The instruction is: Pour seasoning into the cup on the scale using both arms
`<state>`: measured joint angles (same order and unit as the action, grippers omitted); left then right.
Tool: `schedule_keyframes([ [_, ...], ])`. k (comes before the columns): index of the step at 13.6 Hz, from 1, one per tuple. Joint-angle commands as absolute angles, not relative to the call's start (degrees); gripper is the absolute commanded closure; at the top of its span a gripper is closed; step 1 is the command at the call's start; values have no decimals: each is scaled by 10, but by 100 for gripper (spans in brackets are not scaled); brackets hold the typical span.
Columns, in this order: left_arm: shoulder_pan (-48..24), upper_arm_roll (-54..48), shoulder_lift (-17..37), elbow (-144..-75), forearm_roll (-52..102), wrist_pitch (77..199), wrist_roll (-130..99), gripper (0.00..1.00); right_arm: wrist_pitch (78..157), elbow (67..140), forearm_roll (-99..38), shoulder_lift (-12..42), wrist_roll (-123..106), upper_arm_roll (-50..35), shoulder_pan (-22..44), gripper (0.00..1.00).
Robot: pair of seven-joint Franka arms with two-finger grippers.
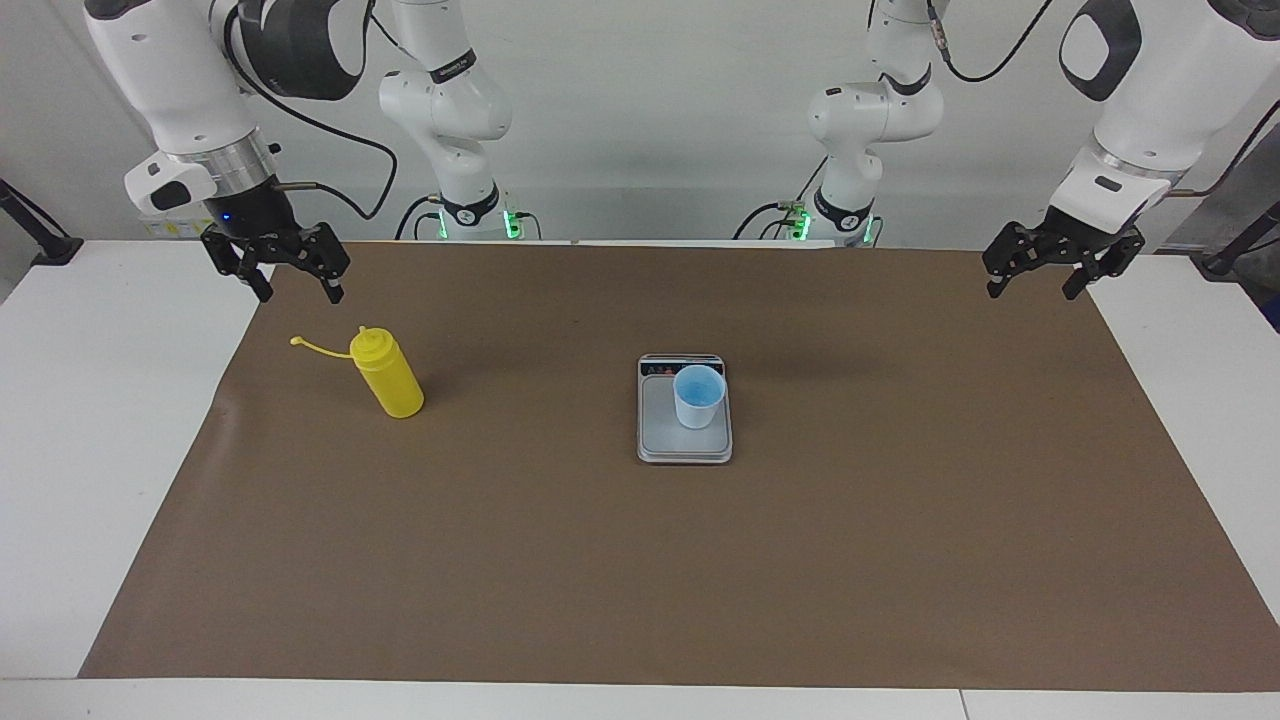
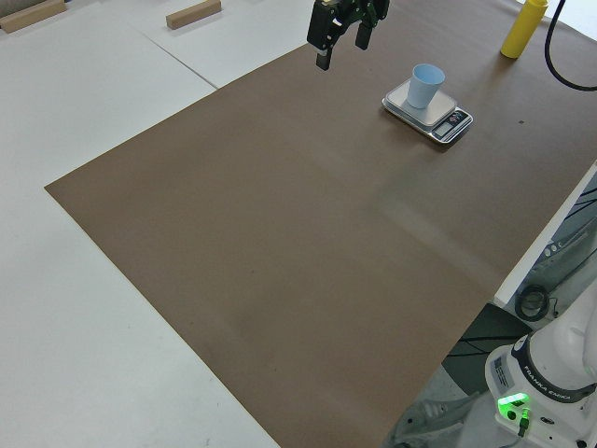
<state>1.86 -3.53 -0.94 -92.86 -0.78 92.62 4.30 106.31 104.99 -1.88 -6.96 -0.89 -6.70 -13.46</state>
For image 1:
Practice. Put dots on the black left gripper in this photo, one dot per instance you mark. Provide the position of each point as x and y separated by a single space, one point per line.
1085 240

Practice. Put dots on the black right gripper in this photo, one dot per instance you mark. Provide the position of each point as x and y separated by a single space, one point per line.
248 215

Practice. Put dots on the yellow squeeze bottle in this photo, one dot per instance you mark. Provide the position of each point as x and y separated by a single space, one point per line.
395 390

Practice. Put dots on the light blue paper cup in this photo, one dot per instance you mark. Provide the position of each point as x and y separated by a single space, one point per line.
698 412

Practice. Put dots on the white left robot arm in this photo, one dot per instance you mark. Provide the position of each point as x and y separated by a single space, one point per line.
870 110

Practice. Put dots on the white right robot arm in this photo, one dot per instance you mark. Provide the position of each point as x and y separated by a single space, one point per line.
170 70

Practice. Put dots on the silver digital kitchen scale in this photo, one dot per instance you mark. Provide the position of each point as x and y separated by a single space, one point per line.
660 440

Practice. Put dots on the white power box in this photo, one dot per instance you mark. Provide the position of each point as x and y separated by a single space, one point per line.
175 228

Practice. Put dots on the black clamp stand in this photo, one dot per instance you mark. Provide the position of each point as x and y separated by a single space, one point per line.
55 248
1225 262

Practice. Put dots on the dark grey slanted panel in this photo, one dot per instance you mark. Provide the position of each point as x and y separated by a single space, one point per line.
1240 200

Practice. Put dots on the green lit base connector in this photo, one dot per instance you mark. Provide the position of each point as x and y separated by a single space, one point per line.
511 215
795 220

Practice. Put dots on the brown table mat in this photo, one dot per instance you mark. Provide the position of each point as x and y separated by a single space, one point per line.
700 560

